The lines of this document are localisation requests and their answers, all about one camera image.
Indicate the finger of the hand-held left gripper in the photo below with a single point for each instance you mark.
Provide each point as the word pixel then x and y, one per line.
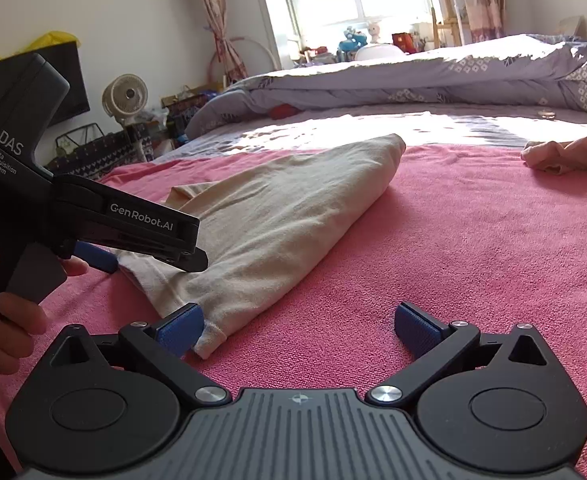
pixel 188 260
pixel 98 259

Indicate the pink hoop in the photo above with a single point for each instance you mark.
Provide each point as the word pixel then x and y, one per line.
pixel 243 37

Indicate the white bed sheet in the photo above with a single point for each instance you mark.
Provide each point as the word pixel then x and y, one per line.
pixel 473 125

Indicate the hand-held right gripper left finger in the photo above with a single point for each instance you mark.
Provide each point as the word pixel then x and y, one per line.
pixel 181 330

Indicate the grey patterned quilt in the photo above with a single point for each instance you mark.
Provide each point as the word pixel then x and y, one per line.
pixel 423 75

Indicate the red box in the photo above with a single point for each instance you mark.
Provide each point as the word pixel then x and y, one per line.
pixel 402 42

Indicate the dark patterned bag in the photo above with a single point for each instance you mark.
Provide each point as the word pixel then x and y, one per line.
pixel 186 115

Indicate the blue plush toy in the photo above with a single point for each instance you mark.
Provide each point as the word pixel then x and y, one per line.
pixel 351 40

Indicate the white chair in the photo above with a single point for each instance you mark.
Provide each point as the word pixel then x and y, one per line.
pixel 378 52

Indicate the white desk fan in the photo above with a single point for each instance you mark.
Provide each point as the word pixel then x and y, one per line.
pixel 126 95

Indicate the pink garment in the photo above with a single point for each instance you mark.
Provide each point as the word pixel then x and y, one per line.
pixel 563 155

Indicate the person's left hand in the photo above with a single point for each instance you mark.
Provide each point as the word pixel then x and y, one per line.
pixel 8 325

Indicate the beige shirt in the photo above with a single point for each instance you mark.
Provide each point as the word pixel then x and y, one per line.
pixel 283 220

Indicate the pink towel blanket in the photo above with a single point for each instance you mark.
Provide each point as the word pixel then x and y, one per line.
pixel 473 260

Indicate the black patterned cloth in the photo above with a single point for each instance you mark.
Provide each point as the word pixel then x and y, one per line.
pixel 103 152

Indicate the white figurine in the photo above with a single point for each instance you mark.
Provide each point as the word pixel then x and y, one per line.
pixel 373 32

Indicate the black television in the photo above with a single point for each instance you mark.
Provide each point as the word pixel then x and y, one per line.
pixel 75 85

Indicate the red cloth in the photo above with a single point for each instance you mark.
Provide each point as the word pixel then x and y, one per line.
pixel 283 111

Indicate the wooden easel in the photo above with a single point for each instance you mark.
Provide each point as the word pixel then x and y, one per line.
pixel 446 25

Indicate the pink patterned curtain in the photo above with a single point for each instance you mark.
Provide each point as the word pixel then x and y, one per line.
pixel 481 0
pixel 213 10

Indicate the yellow plastic bag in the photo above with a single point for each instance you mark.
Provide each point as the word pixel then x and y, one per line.
pixel 53 39

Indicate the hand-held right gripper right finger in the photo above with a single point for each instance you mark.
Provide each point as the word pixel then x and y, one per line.
pixel 416 330

